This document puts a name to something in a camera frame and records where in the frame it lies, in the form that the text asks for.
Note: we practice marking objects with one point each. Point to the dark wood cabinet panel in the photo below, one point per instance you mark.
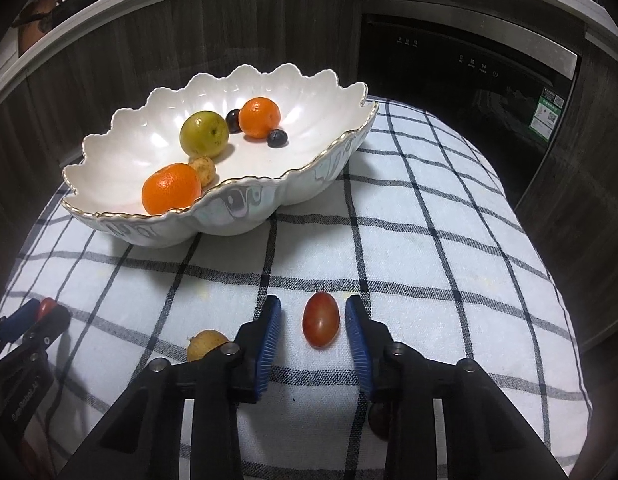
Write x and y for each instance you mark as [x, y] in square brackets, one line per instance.
[589, 185]

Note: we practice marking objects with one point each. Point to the black built-in dishwasher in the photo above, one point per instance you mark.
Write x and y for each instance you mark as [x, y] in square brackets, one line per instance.
[439, 85]

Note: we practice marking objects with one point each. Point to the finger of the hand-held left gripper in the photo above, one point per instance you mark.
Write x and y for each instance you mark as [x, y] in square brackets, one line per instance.
[16, 317]
[51, 325]

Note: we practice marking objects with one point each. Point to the tan longan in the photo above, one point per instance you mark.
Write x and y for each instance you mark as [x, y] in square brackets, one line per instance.
[204, 170]
[206, 345]

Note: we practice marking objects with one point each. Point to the mandarin orange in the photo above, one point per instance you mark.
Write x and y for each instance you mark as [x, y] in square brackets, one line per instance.
[171, 187]
[259, 117]

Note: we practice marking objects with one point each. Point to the small red cherry tomato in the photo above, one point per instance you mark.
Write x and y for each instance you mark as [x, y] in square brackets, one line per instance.
[48, 305]

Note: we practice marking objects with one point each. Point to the oval red cherry tomato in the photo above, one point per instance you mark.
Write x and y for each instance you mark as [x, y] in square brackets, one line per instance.
[320, 319]

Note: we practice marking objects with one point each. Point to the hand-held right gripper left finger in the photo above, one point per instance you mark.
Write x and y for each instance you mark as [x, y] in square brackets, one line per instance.
[269, 350]

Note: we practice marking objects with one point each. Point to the blue checkered white cloth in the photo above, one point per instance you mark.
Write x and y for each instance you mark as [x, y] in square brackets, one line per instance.
[439, 260]

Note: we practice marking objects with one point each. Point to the blueberry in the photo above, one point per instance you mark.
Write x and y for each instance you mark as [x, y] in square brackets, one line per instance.
[276, 138]

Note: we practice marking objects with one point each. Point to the dark red grape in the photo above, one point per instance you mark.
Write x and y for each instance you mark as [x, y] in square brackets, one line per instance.
[379, 422]

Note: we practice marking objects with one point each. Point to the yellow-green round fruit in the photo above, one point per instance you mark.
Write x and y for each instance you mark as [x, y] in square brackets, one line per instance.
[204, 133]

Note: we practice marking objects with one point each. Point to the white scalloped bowl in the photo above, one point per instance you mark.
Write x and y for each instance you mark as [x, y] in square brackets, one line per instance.
[139, 150]

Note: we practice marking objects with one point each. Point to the person's left hand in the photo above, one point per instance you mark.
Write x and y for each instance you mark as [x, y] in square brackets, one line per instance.
[36, 452]

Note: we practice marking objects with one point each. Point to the black grape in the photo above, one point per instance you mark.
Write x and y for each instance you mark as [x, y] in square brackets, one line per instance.
[233, 121]

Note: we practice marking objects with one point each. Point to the wooden cutting board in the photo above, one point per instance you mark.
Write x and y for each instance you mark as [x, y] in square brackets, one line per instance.
[34, 30]

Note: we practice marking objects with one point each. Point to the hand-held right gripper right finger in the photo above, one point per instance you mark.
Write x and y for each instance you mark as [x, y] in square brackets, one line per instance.
[359, 350]

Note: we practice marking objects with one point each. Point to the green label sticker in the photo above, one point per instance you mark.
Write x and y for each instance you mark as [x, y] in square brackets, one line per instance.
[547, 111]

